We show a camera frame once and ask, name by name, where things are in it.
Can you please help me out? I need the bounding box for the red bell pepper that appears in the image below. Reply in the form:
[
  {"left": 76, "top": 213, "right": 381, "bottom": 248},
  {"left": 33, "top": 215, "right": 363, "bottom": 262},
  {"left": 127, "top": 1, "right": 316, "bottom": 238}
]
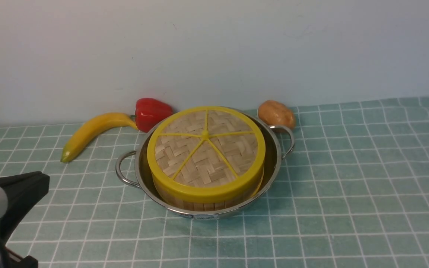
[{"left": 131, "top": 98, "right": 174, "bottom": 133}]

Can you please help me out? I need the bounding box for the brown potato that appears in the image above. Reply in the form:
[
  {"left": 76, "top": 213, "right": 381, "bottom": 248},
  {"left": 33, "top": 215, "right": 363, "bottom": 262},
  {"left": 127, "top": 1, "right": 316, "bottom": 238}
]
[{"left": 257, "top": 100, "right": 296, "bottom": 130}]

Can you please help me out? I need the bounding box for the woven bamboo steamer lid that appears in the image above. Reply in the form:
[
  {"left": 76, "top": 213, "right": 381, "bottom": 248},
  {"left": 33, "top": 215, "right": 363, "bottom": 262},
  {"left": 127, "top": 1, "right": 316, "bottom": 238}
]
[{"left": 147, "top": 106, "right": 266, "bottom": 204}]

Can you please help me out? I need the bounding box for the yellow banana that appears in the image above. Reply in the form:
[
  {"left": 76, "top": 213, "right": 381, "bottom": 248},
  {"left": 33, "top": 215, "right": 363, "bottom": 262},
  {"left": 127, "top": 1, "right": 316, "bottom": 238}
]
[{"left": 60, "top": 113, "right": 138, "bottom": 163}]

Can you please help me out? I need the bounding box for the green checkered tablecloth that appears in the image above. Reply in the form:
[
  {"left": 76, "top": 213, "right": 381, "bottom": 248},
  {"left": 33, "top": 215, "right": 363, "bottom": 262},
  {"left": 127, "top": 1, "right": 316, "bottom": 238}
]
[{"left": 0, "top": 98, "right": 429, "bottom": 268}]

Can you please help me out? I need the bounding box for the stainless steel pot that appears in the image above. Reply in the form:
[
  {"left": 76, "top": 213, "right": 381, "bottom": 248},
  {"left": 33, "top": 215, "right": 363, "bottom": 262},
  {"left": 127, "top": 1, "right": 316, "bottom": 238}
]
[{"left": 115, "top": 113, "right": 296, "bottom": 220}]

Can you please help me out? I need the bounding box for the yellow rimmed bamboo steamer basket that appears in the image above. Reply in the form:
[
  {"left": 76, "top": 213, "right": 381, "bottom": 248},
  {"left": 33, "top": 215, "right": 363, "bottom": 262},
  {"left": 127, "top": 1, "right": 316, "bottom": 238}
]
[{"left": 152, "top": 167, "right": 264, "bottom": 211}]

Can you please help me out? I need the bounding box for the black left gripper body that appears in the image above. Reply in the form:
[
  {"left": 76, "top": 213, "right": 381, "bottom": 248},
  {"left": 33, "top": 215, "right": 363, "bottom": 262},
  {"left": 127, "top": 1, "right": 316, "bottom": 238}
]
[{"left": 0, "top": 171, "right": 50, "bottom": 268}]

